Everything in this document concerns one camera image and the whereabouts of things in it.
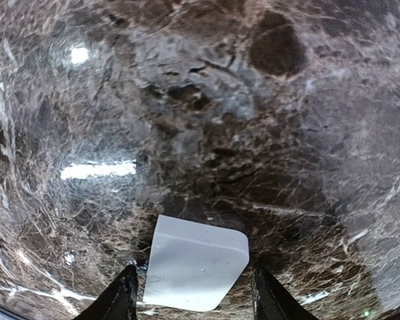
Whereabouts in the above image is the white battery cover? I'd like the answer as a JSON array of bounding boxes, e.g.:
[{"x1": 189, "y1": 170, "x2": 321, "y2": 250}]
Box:
[{"x1": 143, "y1": 215, "x2": 249, "y2": 312}]

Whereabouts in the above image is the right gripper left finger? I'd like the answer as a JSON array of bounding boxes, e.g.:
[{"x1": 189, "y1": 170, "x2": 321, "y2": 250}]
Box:
[{"x1": 74, "y1": 265, "x2": 138, "y2": 320}]

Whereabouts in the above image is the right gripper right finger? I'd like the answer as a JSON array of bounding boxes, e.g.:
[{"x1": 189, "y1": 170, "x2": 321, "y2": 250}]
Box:
[{"x1": 252, "y1": 265, "x2": 315, "y2": 320}]

